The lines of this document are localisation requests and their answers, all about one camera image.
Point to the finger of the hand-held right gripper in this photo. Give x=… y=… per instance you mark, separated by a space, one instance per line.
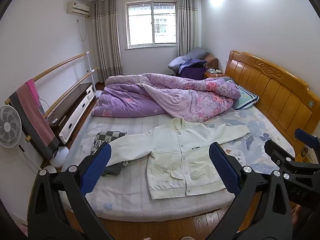
x=308 y=140
x=277 y=155

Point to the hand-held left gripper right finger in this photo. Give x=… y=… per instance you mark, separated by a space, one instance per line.
x=222 y=165

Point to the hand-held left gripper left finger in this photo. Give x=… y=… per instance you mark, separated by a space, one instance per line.
x=95 y=165

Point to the white button-up jacket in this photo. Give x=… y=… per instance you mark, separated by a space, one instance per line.
x=175 y=155

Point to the floral bed sheet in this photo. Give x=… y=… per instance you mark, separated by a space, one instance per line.
x=255 y=130

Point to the grey checkered garment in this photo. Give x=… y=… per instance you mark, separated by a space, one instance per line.
x=112 y=136

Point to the white fleece blanket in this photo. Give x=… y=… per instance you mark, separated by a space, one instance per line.
x=125 y=192

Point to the white and dark cabinet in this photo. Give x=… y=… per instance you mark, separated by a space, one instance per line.
x=75 y=115

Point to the wooden bed headboard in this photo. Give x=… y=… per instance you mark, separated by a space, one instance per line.
x=275 y=92

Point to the remote control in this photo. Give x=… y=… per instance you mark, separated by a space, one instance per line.
x=55 y=121

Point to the light blue pillow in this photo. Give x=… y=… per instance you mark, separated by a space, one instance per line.
x=246 y=98

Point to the purple floral quilt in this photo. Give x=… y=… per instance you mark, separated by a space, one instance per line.
x=130 y=100

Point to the pink and grey towel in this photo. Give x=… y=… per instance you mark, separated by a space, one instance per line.
x=32 y=115

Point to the wooden nightstand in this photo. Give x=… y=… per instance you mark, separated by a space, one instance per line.
x=208 y=75

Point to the white standing fan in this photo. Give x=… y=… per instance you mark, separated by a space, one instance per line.
x=10 y=127

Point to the brown chair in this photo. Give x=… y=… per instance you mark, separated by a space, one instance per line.
x=212 y=61

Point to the lavender pillow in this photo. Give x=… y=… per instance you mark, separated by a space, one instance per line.
x=177 y=62

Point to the grey purple pillow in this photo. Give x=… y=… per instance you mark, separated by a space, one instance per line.
x=197 y=53

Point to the white framed window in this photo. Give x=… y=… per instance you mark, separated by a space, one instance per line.
x=152 y=22

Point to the wooden double-rail barre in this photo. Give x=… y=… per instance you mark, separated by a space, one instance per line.
x=62 y=63

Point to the white wall air conditioner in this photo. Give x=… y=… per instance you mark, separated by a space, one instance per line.
x=78 y=8

